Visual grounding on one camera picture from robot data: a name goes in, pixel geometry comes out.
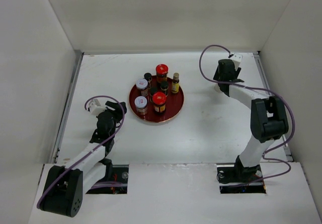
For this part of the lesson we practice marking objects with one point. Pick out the red lid sauce jar back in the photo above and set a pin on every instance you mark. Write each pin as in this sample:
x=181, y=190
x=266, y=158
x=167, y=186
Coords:
x=161, y=73

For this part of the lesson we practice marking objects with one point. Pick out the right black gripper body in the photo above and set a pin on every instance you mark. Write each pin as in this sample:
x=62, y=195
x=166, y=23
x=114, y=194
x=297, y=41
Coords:
x=237, y=72

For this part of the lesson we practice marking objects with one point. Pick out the white lid pink jar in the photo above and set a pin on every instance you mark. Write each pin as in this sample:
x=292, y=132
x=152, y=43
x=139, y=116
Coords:
x=140, y=103

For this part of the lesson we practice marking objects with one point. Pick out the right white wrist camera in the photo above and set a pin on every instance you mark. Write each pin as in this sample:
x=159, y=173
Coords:
x=236, y=58

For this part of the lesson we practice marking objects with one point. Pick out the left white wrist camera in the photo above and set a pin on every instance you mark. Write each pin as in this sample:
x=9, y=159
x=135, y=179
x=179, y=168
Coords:
x=95, y=108

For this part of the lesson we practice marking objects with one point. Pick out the white lid dark jar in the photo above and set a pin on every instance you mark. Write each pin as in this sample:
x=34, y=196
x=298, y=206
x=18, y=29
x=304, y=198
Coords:
x=142, y=86

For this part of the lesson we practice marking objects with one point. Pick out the black cap dark bottle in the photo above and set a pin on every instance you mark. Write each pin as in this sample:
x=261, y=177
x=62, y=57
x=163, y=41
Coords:
x=217, y=88

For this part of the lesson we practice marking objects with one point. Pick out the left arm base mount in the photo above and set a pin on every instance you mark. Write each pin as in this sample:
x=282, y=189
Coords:
x=115, y=180

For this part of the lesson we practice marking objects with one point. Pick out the small black cap spice bottle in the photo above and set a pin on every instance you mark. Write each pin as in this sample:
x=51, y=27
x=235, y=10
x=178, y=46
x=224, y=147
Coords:
x=148, y=78

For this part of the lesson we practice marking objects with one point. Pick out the beige cap yellow bottle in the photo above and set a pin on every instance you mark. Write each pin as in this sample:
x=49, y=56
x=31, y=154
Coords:
x=175, y=83

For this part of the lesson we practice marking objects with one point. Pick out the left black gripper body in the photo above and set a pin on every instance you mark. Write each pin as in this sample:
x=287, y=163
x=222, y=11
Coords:
x=113, y=129

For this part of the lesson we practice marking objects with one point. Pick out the red lid sauce jar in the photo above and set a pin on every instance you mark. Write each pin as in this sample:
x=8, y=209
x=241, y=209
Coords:
x=159, y=102
x=161, y=73

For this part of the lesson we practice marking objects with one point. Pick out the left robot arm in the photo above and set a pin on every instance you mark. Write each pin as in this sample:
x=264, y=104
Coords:
x=90, y=170

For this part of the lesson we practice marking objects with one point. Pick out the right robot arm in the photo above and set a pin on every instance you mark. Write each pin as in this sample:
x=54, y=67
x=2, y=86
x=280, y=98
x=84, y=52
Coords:
x=268, y=122

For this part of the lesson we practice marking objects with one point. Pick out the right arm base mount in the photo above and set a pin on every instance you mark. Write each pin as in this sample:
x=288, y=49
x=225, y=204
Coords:
x=237, y=179

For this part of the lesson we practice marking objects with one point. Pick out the red round tray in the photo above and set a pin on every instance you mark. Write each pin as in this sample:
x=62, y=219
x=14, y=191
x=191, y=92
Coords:
x=174, y=103

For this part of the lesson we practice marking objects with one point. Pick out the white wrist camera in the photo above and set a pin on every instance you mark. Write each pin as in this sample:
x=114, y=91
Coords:
x=236, y=58
x=95, y=108

